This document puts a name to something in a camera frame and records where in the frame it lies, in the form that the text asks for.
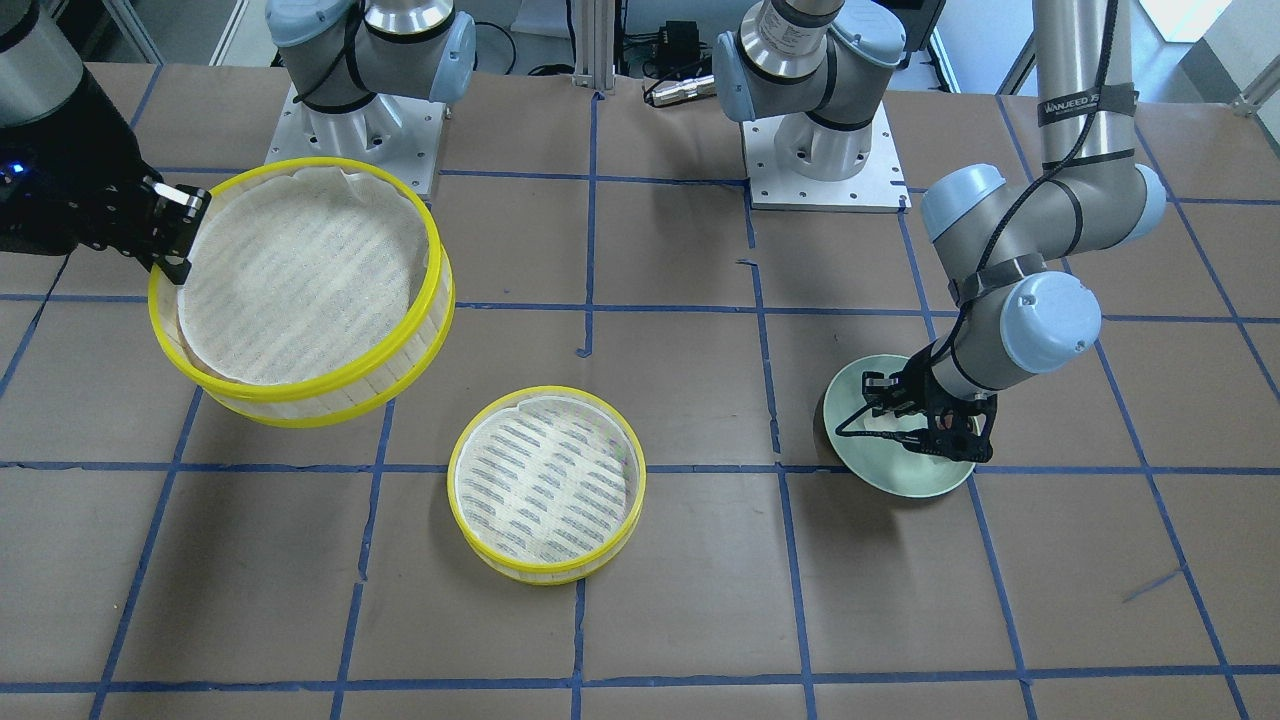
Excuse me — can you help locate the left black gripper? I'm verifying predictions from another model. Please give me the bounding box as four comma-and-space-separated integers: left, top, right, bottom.
861, 350, 998, 462

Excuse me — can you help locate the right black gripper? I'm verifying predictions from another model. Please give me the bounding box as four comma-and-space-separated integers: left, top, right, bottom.
1, 70, 211, 286

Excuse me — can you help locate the yellow steamer layer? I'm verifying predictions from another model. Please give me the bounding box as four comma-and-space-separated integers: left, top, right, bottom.
445, 386, 646, 585
147, 158, 454, 428

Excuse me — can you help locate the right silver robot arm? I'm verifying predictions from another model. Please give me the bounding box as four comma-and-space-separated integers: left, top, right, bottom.
1, 1, 211, 286

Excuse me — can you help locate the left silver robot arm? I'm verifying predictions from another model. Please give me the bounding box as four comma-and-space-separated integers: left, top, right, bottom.
712, 1, 1166, 462

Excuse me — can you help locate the light green plate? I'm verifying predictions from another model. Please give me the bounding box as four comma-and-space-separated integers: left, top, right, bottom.
823, 354, 975, 498

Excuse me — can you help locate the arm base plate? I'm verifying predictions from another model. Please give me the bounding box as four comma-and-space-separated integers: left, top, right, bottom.
262, 87, 451, 200
740, 102, 913, 213

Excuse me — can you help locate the aluminium frame post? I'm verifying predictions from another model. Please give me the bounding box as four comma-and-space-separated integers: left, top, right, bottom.
567, 1, 623, 95

